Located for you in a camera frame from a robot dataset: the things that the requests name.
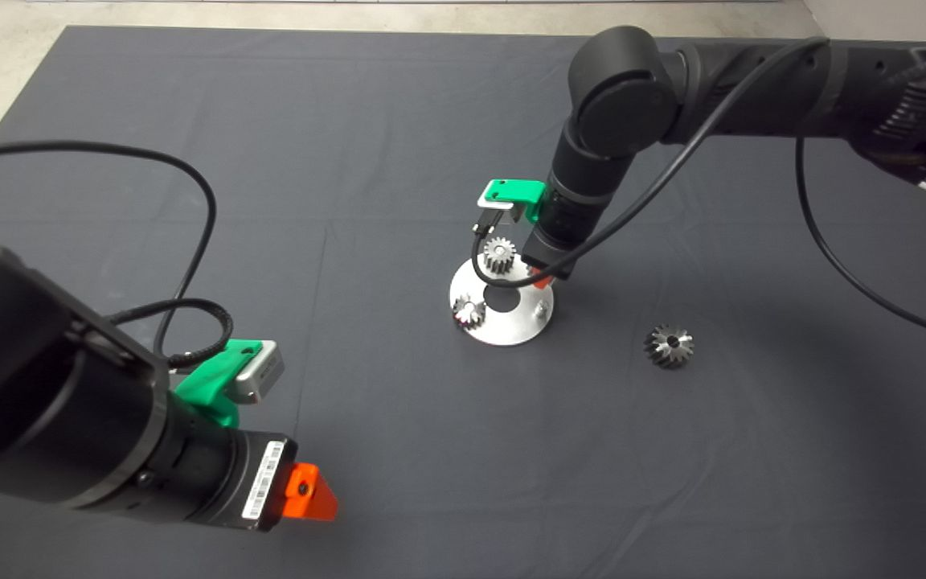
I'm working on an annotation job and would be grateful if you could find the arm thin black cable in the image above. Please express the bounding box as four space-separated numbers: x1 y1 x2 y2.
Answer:
0 142 219 359
471 36 926 347

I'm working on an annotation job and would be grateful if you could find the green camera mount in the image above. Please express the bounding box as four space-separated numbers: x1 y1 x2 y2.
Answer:
483 179 548 224
174 339 263 429

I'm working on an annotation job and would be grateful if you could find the left arm braided black cable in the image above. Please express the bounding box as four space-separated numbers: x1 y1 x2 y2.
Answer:
108 298 235 371

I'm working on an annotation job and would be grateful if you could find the left green camera mount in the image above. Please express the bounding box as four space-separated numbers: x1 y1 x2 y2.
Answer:
174 339 263 429

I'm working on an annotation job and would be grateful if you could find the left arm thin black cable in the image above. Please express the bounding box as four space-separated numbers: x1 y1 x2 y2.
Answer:
0 142 219 359

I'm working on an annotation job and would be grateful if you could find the left silver camera box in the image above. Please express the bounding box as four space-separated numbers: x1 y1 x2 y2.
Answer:
230 340 285 404

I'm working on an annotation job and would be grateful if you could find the right green camera mount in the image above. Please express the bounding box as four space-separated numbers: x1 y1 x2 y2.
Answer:
483 179 548 224

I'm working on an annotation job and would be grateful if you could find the right silver camera box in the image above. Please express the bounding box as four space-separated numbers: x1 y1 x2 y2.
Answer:
475 201 524 226

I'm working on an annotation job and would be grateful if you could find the silver camera box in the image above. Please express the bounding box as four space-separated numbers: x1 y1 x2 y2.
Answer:
230 340 285 404
475 201 524 226

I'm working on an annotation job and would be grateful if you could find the large steel gear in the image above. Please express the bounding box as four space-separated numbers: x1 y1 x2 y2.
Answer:
644 324 694 370

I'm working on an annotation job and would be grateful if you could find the dark grey table cloth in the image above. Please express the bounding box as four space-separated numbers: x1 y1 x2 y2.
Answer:
0 27 926 579

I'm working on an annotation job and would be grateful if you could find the round metal plate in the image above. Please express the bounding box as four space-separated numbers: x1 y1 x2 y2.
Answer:
449 253 555 347

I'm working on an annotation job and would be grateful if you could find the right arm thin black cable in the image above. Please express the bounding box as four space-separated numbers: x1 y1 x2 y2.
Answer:
471 36 926 347

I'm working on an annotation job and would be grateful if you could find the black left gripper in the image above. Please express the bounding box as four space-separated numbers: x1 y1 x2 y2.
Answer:
198 432 339 533

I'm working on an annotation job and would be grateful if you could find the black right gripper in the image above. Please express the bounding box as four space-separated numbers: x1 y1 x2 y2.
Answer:
521 211 602 290

